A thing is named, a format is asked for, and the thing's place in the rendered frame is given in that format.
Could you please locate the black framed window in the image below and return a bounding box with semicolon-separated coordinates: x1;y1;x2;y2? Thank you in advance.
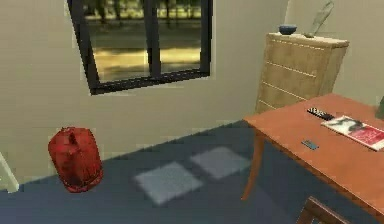
66;0;214;96

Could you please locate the red bag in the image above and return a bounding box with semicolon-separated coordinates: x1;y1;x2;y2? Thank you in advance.
47;126;104;194

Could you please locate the orange wooden table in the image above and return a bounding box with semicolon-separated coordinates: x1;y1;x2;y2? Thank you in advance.
240;92;384;224

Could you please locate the dark green object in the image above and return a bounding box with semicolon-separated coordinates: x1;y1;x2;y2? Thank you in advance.
374;95;384;121

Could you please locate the pale grey glass vase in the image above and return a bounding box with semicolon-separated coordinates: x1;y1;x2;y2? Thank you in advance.
303;0;335;39

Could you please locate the small blue phone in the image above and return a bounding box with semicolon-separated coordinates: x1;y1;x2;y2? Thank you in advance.
301;139;320;151

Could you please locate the blue bowl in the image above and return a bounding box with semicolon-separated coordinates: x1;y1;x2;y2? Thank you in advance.
278;24;298;36

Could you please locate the red and white magazine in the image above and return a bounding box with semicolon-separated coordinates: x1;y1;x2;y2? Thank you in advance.
320;115;384;152

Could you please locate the black remote control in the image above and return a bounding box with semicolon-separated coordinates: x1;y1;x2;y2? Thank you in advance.
306;106;336;122

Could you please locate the white object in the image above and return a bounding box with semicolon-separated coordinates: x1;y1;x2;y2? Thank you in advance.
0;151;20;194

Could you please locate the beige chest of drawers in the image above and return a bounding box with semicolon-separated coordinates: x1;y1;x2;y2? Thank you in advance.
254;32;351;115

